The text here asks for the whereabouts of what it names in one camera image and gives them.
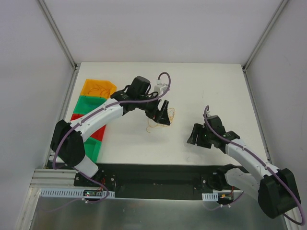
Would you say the yellow thin cable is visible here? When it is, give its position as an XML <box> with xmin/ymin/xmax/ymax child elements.
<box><xmin>145</xmin><ymin>107</ymin><xmax>177</xmax><ymax>133</ymax></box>

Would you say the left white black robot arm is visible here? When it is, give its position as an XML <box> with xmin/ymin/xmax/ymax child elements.
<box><xmin>50</xmin><ymin>76</ymin><xmax>171</xmax><ymax>186</ymax></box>

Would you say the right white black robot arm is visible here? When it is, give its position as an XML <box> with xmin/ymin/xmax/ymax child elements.
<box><xmin>187</xmin><ymin>115</ymin><xmax>302</xmax><ymax>219</ymax></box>

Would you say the orange plastic bin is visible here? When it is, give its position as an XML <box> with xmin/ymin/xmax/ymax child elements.
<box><xmin>80</xmin><ymin>79</ymin><xmax>117</xmax><ymax>99</ymax></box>

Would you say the red plastic bin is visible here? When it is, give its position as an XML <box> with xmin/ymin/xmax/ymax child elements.
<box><xmin>71</xmin><ymin>114</ymin><xmax>106</xmax><ymax>142</ymax></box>

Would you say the upper green plastic bin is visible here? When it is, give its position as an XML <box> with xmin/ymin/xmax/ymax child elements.
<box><xmin>73</xmin><ymin>95</ymin><xmax>106</xmax><ymax>115</ymax></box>

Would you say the green plastic bin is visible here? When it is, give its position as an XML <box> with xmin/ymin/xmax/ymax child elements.
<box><xmin>73</xmin><ymin>95</ymin><xmax>106</xmax><ymax>115</ymax></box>
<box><xmin>84</xmin><ymin>137</ymin><xmax>102</xmax><ymax>163</ymax></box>

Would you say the lower green plastic bin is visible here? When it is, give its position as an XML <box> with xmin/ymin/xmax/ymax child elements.
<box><xmin>84</xmin><ymin>137</ymin><xmax>102</xmax><ymax>163</ymax></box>

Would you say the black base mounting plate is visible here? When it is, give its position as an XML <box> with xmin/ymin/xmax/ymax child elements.
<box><xmin>44</xmin><ymin>161</ymin><xmax>240</xmax><ymax>199</ymax></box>

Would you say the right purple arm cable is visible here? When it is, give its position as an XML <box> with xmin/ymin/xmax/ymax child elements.
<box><xmin>202</xmin><ymin>104</ymin><xmax>302</xmax><ymax>226</ymax></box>

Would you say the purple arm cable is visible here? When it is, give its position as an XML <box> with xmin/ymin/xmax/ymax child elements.
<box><xmin>38</xmin><ymin>71</ymin><xmax>172</xmax><ymax>213</ymax></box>
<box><xmin>202</xmin><ymin>104</ymin><xmax>302</xmax><ymax>226</ymax></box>

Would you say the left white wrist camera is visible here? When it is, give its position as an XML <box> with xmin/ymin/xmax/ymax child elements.
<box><xmin>153</xmin><ymin>79</ymin><xmax>168</xmax><ymax>96</ymax></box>

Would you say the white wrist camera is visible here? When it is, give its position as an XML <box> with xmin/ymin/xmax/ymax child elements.
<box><xmin>153</xmin><ymin>79</ymin><xmax>168</xmax><ymax>96</ymax></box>
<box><xmin>205</xmin><ymin>110</ymin><xmax>212</xmax><ymax>117</ymax></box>

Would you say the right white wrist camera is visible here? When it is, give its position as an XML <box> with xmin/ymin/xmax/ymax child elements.
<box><xmin>205</xmin><ymin>110</ymin><xmax>212</xmax><ymax>117</ymax></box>

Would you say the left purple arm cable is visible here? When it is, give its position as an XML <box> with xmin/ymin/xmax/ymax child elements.
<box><xmin>38</xmin><ymin>71</ymin><xmax>172</xmax><ymax>213</ymax></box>

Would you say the right white cable duct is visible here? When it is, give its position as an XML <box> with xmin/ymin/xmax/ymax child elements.
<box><xmin>201</xmin><ymin>192</ymin><xmax>219</xmax><ymax>202</ymax></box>

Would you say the white cable duct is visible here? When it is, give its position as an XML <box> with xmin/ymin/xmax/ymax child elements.
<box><xmin>201</xmin><ymin>192</ymin><xmax>219</xmax><ymax>202</ymax></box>
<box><xmin>41</xmin><ymin>188</ymin><xmax>115</xmax><ymax>199</ymax></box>

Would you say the left white cable duct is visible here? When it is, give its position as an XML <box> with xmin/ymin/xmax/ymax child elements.
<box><xmin>41</xmin><ymin>188</ymin><xmax>115</xmax><ymax>199</ymax></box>

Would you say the aluminium front rail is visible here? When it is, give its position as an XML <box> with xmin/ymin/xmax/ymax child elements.
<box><xmin>30</xmin><ymin>168</ymin><xmax>83</xmax><ymax>187</ymax></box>

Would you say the left aluminium frame post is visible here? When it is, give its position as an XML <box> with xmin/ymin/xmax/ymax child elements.
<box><xmin>36</xmin><ymin>0</ymin><xmax>78</xmax><ymax>70</ymax></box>

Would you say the aluminium frame post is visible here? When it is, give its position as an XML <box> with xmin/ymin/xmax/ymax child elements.
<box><xmin>242</xmin><ymin>0</ymin><xmax>290</xmax><ymax>72</ymax></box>
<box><xmin>36</xmin><ymin>0</ymin><xmax>78</xmax><ymax>70</ymax></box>

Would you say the right aluminium frame post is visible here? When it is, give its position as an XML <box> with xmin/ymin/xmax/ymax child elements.
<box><xmin>242</xmin><ymin>0</ymin><xmax>290</xmax><ymax>72</ymax></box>

